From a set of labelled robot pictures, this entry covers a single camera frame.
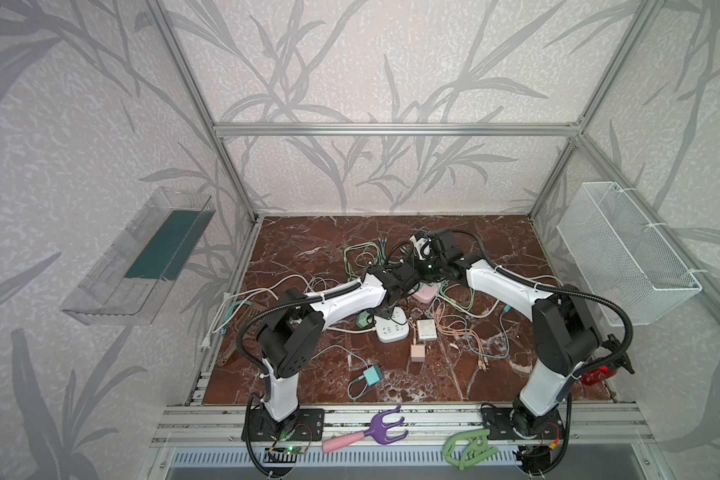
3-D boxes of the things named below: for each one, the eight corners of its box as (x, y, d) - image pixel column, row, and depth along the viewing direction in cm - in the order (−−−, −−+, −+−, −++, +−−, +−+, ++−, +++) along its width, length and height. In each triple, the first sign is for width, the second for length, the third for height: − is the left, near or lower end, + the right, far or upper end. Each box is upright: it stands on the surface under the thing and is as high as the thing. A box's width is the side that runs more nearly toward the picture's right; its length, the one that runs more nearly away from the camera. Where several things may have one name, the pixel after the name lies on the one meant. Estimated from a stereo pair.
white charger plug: (418, 340, 89) (419, 337, 87) (416, 323, 93) (417, 319, 91) (436, 340, 89) (437, 337, 87) (434, 323, 93) (435, 319, 91)
